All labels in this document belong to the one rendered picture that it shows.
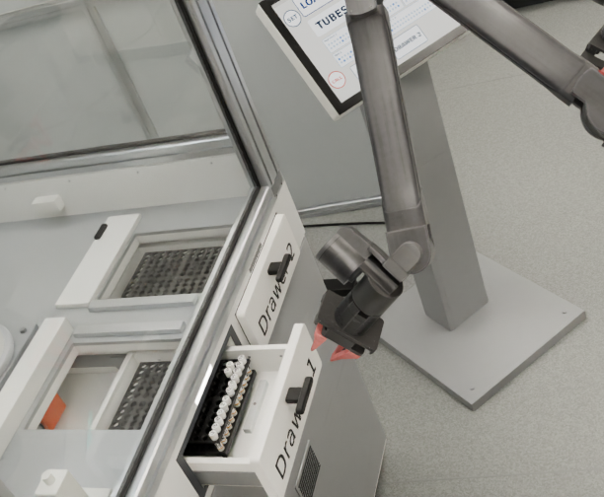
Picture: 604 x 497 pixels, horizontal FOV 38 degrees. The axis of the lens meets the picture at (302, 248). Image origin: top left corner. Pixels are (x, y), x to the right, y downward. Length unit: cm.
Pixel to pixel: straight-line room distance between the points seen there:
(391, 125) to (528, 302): 155
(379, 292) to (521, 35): 40
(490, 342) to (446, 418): 27
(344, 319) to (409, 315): 149
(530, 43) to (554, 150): 214
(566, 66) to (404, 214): 29
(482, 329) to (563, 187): 73
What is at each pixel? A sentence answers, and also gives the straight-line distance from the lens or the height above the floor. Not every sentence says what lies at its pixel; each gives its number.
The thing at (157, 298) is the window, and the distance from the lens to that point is 141.
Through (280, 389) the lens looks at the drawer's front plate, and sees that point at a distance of 144.
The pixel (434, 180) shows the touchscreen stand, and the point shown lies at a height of 56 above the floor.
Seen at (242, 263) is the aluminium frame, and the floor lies 96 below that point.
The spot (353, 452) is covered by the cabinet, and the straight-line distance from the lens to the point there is 218.
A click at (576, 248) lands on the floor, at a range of 293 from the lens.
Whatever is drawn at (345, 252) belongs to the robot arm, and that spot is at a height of 117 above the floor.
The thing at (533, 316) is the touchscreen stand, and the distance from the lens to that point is 269.
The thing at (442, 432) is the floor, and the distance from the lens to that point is 250.
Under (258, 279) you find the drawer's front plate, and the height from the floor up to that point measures 93.
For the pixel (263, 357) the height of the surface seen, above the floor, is 87.
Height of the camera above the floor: 193
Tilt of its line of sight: 37 degrees down
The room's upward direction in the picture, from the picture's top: 22 degrees counter-clockwise
